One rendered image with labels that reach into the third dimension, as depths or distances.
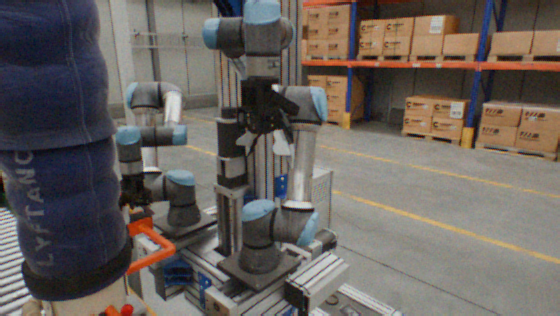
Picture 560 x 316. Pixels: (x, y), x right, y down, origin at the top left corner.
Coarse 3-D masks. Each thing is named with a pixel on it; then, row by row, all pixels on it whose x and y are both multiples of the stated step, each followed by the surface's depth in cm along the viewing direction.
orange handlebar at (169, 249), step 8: (144, 224) 122; (144, 232) 119; (152, 232) 116; (160, 240) 112; (168, 248) 107; (152, 256) 103; (160, 256) 104; (168, 256) 106; (136, 264) 99; (144, 264) 101; (128, 272) 98; (112, 312) 81
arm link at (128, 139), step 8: (120, 128) 112; (128, 128) 112; (136, 128) 114; (120, 136) 111; (128, 136) 111; (136, 136) 113; (120, 144) 111; (128, 144) 111; (136, 144) 113; (120, 152) 112; (128, 152) 112; (136, 152) 114; (120, 160) 113; (128, 160) 113; (136, 160) 114
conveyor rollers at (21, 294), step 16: (0, 208) 285; (0, 224) 263; (0, 240) 242; (16, 240) 241; (0, 256) 221; (16, 256) 220; (0, 272) 203; (16, 272) 206; (0, 288) 189; (16, 288) 191; (0, 304) 180; (16, 304) 178
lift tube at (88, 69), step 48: (0, 0) 58; (48, 0) 61; (0, 48) 59; (48, 48) 62; (96, 48) 71; (0, 96) 61; (48, 96) 63; (96, 96) 70; (0, 144) 64; (48, 144) 65
